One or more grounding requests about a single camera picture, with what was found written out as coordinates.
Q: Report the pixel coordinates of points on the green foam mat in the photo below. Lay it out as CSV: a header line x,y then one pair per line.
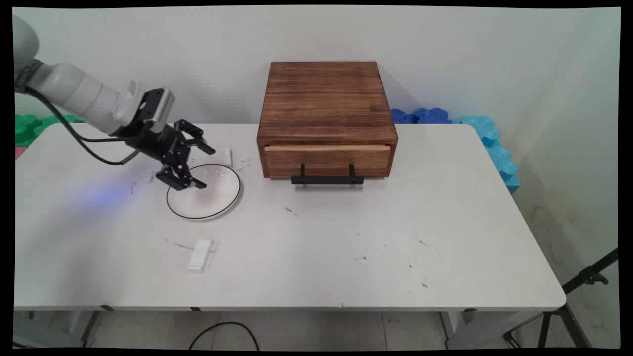
x,y
29,126

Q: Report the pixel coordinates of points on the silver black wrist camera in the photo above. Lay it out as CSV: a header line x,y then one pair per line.
x,y
157,106

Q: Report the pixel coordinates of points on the dark blue foam mat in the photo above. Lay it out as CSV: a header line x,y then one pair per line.
x,y
425,116

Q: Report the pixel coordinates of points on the dark wooden drawer cabinet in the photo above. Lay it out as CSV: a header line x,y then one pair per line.
x,y
324,99

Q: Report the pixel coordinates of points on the black tripod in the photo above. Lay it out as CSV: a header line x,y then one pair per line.
x,y
588,277

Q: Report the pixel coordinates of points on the white plate with black rim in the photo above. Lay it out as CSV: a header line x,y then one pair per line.
x,y
207,200

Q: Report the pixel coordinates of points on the light blue foam mat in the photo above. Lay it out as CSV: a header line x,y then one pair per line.
x,y
497,151

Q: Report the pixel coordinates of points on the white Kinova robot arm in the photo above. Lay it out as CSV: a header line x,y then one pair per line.
x,y
74,91

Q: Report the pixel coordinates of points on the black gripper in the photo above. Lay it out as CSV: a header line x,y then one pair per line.
x,y
158,143

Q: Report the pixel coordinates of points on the white cutlery rest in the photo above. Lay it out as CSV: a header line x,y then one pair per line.
x,y
225,157
200,254

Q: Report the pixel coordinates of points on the red foam mat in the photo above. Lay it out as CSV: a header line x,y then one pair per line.
x,y
19,152

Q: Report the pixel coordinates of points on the white table leg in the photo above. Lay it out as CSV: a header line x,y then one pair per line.
x,y
81,326
465,329

